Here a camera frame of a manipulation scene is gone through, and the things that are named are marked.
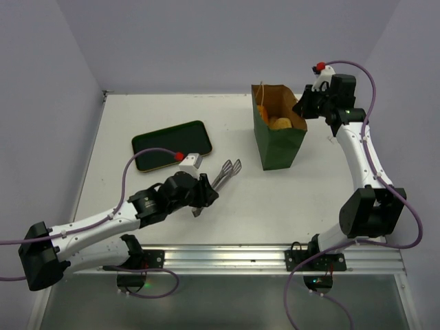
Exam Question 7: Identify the metal tongs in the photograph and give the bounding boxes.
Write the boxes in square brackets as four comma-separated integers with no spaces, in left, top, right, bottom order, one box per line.
[192,159,242,217]

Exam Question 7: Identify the round scored bun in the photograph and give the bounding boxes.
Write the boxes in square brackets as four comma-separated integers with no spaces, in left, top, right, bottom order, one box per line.
[269,116,292,130]

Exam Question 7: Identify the green paper bag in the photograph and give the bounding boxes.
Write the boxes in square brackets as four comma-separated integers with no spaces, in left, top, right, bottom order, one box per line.
[251,83,307,171]

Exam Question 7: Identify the long orange bread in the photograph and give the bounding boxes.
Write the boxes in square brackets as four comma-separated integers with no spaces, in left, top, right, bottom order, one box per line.
[257,105,269,124]

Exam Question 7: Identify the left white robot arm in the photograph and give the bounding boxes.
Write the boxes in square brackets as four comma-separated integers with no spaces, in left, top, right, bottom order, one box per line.
[18,171,219,292]

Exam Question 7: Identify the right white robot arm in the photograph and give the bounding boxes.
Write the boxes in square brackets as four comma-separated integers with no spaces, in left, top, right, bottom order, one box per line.
[293,66,404,270]

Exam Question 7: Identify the dark green tray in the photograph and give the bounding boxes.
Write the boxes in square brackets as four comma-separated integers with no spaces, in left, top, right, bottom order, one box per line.
[131,120,212,173]

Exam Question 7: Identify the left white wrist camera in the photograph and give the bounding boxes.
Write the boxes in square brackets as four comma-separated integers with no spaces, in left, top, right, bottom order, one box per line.
[179,153,203,179]

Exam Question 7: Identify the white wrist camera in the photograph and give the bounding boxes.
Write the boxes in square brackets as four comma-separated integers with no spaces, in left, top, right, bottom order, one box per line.
[179,153,203,179]
[311,62,336,91]

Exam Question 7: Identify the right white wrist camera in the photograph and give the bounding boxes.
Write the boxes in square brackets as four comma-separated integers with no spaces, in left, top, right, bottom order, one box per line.
[311,62,336,91]

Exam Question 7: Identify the aluminium mounting rail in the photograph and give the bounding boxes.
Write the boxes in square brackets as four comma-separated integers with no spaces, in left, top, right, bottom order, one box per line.
[63,240,406,276]

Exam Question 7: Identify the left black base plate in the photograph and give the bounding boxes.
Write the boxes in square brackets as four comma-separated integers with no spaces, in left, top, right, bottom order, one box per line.
[102,247,165,272]

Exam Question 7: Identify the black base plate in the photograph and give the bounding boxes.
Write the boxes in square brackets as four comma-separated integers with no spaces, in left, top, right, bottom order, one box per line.
[102,247,165,272]
[284,241,347,272]

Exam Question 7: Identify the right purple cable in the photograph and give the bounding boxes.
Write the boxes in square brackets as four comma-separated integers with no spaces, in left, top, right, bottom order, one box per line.
[281,59,424,330]

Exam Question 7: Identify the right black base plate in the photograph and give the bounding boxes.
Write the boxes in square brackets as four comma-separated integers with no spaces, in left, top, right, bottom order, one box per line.
[284,241,347,272]

